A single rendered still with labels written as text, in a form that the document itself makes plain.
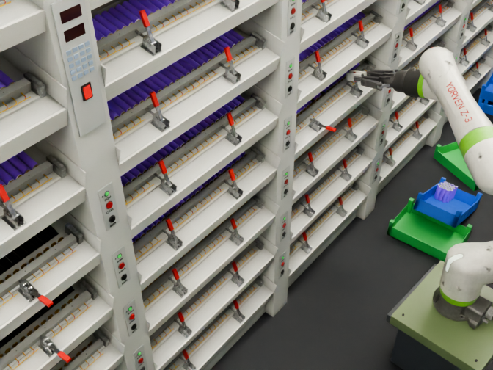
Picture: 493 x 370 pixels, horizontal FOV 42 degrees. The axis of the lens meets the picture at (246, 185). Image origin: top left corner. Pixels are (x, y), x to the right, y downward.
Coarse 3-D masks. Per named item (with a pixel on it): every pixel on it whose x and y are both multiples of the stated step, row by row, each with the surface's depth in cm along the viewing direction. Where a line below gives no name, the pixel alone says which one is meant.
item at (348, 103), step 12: (372, 60) 243; (360, 84) 238; (336, 96) 231; (348, 96) 232; (360, 96) 234; (336, 108) 227; (348, 108) 228; (324, 120) 221; (336, 120) 224; (300, 132) 215; (312, 132) 216; (324, 132) 221; (300, 144) 212; (312, 144) 217
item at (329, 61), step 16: (368, 16) 228; (384, 16) 230; (336, 32) 219; (352, 32) 220; (368, 32) 226; (384, 32) 228; (320, 48) 213; (336, 48) 214; (352, 48) 218; (368, 48) 221; (304, 64) 204; (320, 64) 202; (336, 64) 211; (352, 64) 217; (304, 80) 202; (320, 80) 204; (304, 96) 197
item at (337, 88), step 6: (360, 66) 241; (366, 66) 243; (342, 84) 232; (330, 90) 228; (336, 90) 229; (324, 96) 226; (330, 96) 227; (318, 102) 223; (324, 102) 226; (312, 108) 220; (318, 108) 224; (324, 108) 224; (306, 114) 218; (300, 120) 215
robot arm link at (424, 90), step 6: (420, 78) 209; (462, 78) 203; (420, 84) 209; (426, 84) 208; (420, 90) 210; (426, 90) 208; (432, 90) 205; (420, 96) 212; (426, 96) 210; (432, 96) 208
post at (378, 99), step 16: (384, 0) 227; (400, 0) 225; (400, 16) 231; (384, 48) 237; (400, 48) 244; (384, 96) 251; (384, 112) 258; (368, 144) 267; (384, 144) 273; (368, 176) 277; (368, 208) 291
